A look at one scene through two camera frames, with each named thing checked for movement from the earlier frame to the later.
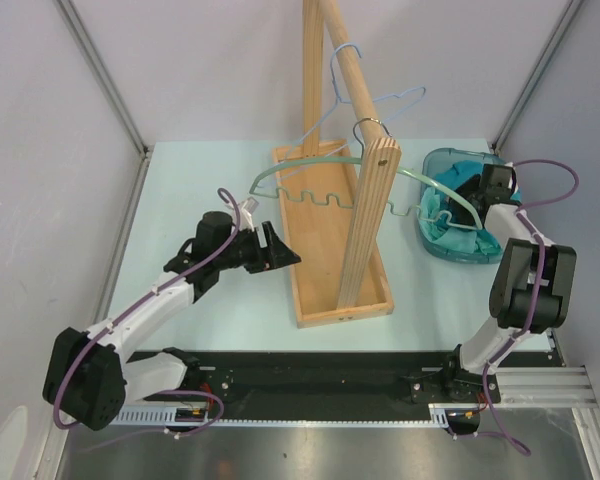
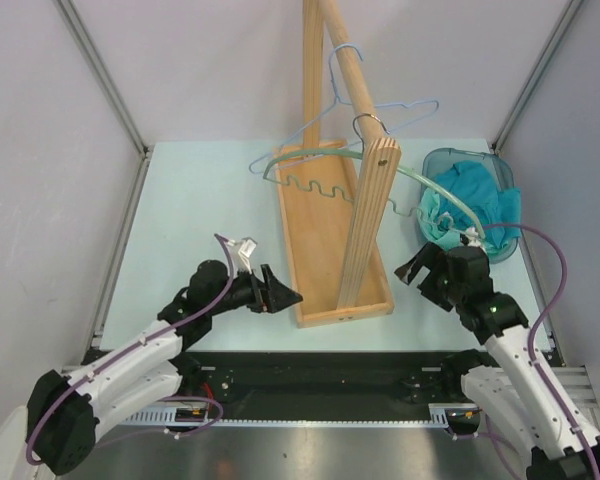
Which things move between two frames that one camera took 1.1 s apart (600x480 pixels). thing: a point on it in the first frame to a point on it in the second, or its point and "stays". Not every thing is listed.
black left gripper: [274, 255] to [268, 296]
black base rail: [396, 385] stays
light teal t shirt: [436, 229] stays
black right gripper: [462, 216] to [428, 256]
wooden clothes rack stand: [336, 197] stays
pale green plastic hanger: [395, 208] to [412, 174]
